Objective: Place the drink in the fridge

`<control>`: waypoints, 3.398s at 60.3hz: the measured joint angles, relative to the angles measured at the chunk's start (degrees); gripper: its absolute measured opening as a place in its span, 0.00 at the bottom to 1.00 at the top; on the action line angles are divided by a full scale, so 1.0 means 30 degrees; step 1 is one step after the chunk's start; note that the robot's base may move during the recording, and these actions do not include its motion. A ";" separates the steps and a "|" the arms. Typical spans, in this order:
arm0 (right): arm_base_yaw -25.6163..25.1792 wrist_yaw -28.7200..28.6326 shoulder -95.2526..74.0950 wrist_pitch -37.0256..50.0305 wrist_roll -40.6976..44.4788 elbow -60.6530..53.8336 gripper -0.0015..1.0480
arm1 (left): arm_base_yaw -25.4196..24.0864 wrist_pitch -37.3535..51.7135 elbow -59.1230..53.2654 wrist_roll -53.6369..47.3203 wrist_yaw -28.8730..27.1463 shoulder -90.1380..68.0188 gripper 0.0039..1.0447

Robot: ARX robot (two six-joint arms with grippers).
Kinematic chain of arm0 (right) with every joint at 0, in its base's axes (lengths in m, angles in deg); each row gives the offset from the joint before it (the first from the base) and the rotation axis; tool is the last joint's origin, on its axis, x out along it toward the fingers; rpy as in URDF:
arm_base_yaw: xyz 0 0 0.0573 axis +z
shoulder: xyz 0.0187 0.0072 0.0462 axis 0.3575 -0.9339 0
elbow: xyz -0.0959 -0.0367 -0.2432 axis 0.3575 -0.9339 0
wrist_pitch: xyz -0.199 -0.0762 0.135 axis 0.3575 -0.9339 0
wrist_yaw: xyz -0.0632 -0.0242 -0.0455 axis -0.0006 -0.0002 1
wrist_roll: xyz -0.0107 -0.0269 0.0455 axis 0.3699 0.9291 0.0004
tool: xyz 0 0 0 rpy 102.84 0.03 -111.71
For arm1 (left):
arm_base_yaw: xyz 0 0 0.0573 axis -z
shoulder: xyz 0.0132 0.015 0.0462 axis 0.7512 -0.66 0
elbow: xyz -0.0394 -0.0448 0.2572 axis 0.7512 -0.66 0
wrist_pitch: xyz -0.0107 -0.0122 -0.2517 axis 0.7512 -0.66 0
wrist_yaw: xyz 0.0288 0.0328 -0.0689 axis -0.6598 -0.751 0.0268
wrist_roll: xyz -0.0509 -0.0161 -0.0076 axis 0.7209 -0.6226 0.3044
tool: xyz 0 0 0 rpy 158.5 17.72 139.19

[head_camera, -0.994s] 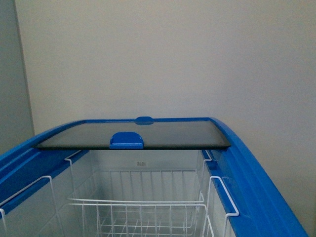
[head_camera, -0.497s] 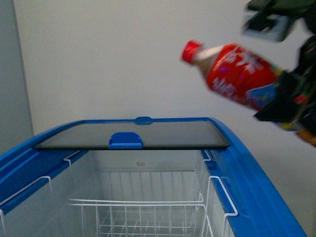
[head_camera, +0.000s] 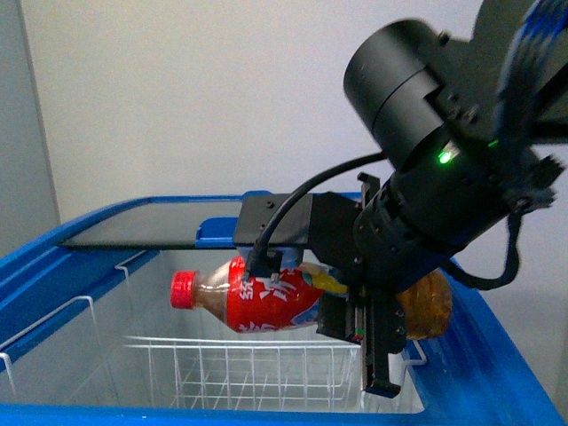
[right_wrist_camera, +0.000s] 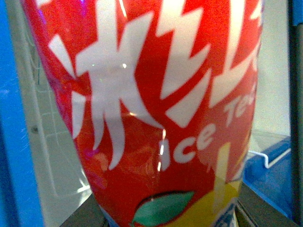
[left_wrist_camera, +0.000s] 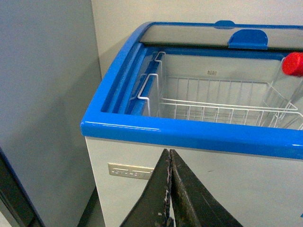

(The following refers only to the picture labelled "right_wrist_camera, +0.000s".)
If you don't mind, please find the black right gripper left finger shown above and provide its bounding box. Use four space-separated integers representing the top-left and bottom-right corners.
61 189 107 227

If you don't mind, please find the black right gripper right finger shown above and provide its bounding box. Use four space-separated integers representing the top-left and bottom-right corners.
236 184 298 227

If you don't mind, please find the red ice tea bottle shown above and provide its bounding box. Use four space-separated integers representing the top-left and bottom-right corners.
21 0 263 227

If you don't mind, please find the white chest freezer blue rim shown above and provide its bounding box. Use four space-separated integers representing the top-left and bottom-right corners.
0 0 110 227

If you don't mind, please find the white wire freezer basket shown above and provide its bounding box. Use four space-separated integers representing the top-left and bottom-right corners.
248 148 291 169

